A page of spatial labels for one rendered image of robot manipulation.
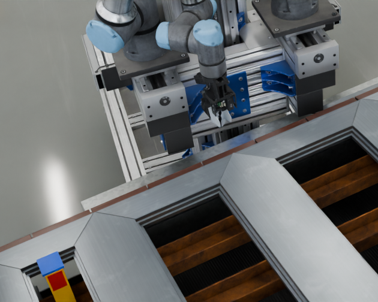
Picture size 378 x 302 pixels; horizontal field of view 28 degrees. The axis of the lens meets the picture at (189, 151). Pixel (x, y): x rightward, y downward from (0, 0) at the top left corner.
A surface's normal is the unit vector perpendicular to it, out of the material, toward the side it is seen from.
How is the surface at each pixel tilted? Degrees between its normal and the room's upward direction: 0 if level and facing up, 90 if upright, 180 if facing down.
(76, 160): 0
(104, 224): 0
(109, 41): 97
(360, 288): 0
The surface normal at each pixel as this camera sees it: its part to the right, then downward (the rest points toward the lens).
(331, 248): -0.15, -0.74
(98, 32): -0.49, 0.71
